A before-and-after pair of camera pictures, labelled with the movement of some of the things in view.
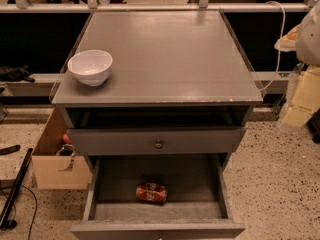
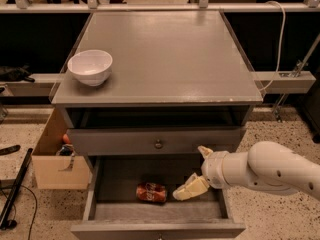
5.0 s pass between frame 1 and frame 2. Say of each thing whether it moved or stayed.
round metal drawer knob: stayed
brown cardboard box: stayed
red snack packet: stayed
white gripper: moved
